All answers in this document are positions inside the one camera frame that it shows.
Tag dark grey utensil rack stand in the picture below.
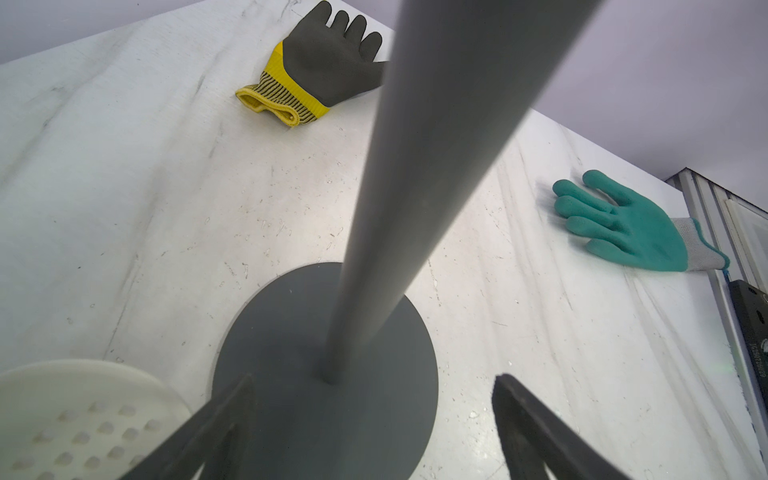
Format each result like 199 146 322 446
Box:
213 1 597 479

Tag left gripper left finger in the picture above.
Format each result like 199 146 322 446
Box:
122 374 255 480

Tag cream skimmer mint handle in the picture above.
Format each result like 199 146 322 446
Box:
1 360 191 479

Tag black yellow work glove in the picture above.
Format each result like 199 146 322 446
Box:
235 1 386 127

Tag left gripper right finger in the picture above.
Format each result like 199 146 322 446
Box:
492 374 627 479

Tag green work glove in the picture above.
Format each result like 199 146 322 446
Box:
552 170 730 272

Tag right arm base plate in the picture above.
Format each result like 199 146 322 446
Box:
728 280 767 404

